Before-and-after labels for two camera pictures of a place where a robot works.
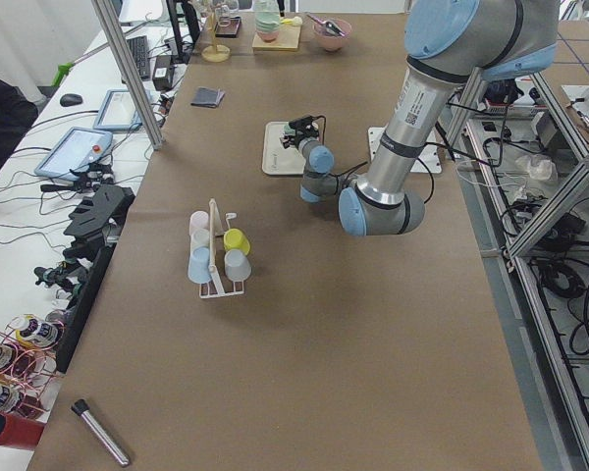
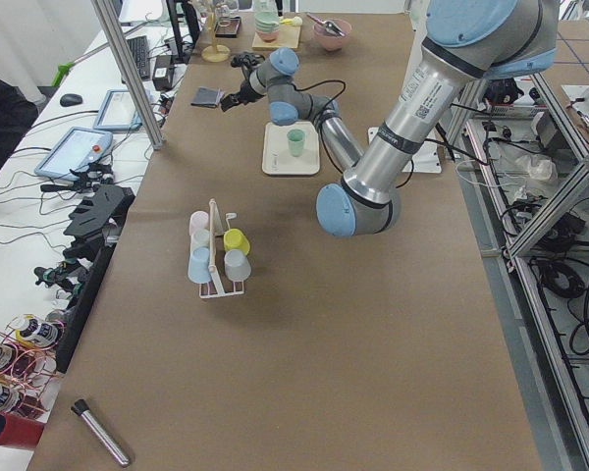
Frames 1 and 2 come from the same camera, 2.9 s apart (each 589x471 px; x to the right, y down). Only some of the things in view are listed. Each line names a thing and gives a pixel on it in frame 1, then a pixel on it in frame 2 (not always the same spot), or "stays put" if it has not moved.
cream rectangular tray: x=277 y=159 stays put
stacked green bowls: x=267 y=24 stays put
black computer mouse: x=71 y=99 stays put
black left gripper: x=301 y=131 to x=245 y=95
